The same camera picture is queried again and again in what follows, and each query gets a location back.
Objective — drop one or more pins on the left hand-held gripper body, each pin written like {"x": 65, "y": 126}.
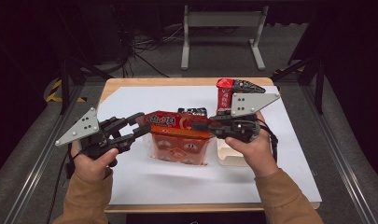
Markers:
{"x": 84, "y": 127}

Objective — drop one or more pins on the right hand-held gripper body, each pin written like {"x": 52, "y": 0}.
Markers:
{"x": 252, "y": 104}

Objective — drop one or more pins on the small red packet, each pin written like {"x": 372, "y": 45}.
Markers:
{"x": 193, "y": 111}

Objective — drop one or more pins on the black and red sauce packet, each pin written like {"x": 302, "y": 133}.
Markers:
{"x": 224, "y": 96}

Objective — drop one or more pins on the orange red packet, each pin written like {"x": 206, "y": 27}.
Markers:
{"x": 177, "y": 146}

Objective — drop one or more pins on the person's left hand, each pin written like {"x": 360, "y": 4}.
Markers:
{"x": 90, "y": 169}

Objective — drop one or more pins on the person's right hand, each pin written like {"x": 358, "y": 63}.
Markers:
{"x": 258, "y": 155}

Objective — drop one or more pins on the yellow black hazard tape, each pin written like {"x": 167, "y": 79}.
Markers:
{"x": 53, "y": 99}

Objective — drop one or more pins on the black tripod stand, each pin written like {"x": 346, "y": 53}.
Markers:
{"x": 64, "y": 84}
{"x": 319, "y": 87}

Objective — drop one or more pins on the white table mat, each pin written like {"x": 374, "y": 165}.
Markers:
{"x": 146, "y": 186}

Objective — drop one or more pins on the white metal stand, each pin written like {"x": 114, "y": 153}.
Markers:
{"x": 222, "y": 18}

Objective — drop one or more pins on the aluminium floor rail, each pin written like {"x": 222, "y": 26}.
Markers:
{"x": 37, "y": 174}
{"x": 345, "y": 168}

